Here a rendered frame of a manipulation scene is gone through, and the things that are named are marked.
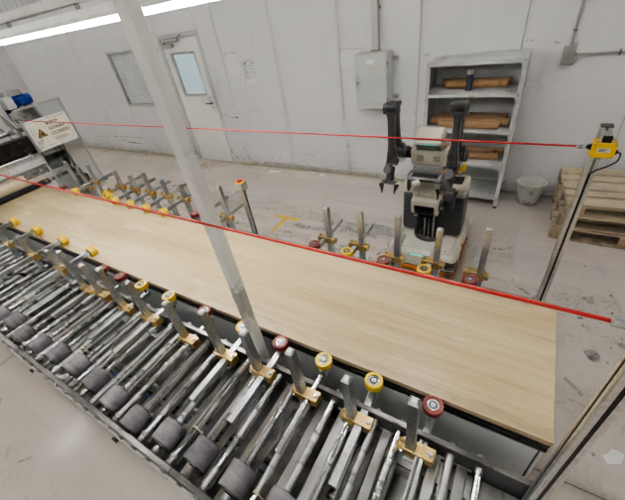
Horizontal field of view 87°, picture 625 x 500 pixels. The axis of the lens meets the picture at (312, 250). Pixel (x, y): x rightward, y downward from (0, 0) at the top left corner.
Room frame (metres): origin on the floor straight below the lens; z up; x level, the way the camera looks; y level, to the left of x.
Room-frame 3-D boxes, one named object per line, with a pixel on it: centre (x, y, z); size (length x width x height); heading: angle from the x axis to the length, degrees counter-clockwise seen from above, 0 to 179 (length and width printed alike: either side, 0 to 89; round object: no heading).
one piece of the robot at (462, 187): (2.63, -1.21, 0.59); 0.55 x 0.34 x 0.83; 54
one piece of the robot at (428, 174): (2.32, -0.98, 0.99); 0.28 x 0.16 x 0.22; 54
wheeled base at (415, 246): (2.56, -1.15, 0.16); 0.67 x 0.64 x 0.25; 144
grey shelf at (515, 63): (3.60, -1.97, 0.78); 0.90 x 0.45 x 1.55; 54
